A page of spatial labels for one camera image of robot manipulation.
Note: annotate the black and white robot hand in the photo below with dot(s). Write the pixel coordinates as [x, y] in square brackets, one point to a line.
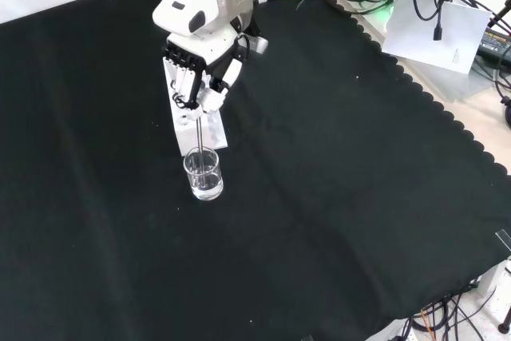
[215, 57]

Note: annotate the clear glass rod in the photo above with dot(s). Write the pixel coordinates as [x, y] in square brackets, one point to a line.
[199, 137]

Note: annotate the white test tube rack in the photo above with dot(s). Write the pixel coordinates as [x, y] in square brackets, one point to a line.
[215, 133]

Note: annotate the clear glass beaker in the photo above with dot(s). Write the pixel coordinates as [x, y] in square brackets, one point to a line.
[203, 191]

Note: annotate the black bench cloth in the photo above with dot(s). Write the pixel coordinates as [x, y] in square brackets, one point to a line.
[319, 157]

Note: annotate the white paper sheet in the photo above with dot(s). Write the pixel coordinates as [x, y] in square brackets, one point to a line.
[451, 37]

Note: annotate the black power adapter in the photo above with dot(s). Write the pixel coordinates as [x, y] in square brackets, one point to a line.
[495, 45]

